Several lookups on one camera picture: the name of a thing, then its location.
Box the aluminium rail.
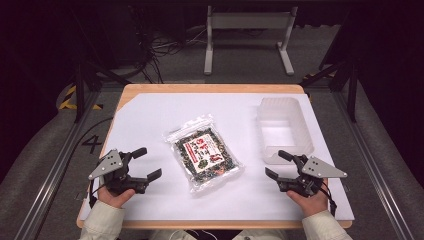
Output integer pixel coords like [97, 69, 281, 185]
[13, 89, 102, 240]
[332, 89, 415, 240]

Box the bundle of black cables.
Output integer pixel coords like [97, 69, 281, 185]
[129, 5, 208, 84]

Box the person's left hand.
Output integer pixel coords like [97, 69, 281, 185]
[97, 184, 137, 210]

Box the wooden table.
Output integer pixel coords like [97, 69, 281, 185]
[76, 83, 354, 231]

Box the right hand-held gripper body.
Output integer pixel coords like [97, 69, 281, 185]
[278, 154, 349, 198]

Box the person's right hand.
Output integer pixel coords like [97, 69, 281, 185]
[285, 179, 330, 219]

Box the clear dried seaweed packet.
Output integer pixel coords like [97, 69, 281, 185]
[162, 113, 245, 196]

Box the white metal stand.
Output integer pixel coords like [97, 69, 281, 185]
[203, 5, 299, 77]

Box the right hand-held gripper cable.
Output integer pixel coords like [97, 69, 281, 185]
[320, 181, 338, 218]

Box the hand-held gripper cable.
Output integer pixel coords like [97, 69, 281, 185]
[87, 178, 102, 210]
[320, 181, 338, 218]

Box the yellow black hazard tape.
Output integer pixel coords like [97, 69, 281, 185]
[57, 84, 103, 112]

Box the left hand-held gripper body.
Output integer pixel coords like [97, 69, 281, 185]
[88, 148, 150, 197]

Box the white paper sheet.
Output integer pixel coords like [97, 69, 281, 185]
[79, 92, 355, 222]

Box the left hand-held gripper cable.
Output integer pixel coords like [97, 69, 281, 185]
[87, 178, 102, 210]

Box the black metal stand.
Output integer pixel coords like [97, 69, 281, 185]
[299, 54, 362, 123]
[70, 58, 132, 124]

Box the translucent plastic container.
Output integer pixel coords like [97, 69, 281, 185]
[256, 96, 315, 166]

